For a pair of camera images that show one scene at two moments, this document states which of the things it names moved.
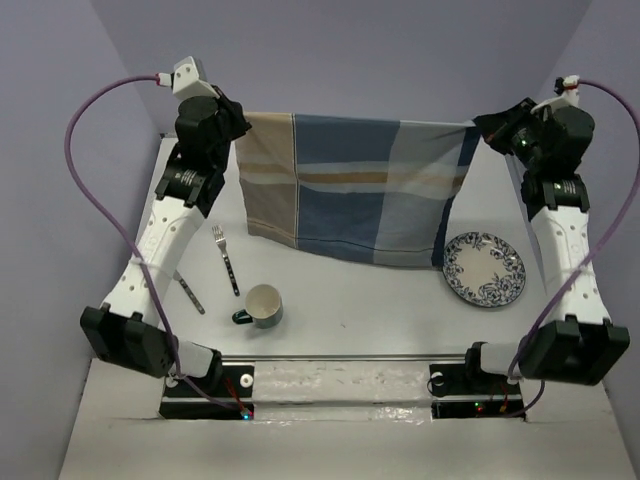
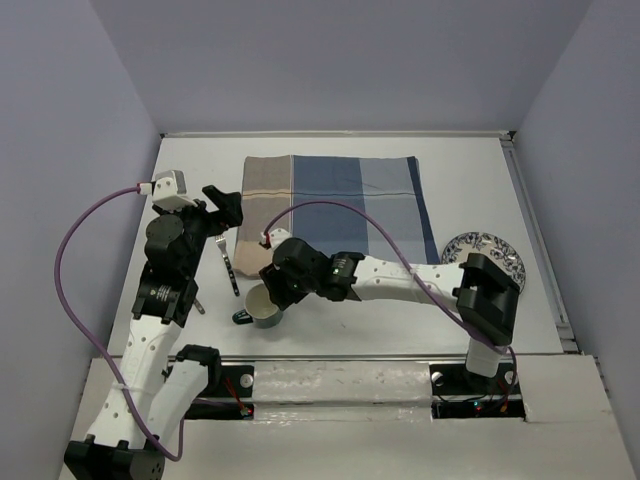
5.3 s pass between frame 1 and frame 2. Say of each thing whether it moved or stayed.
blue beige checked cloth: moved
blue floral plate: stayed
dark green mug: stayed
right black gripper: moved
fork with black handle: stayed
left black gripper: moved
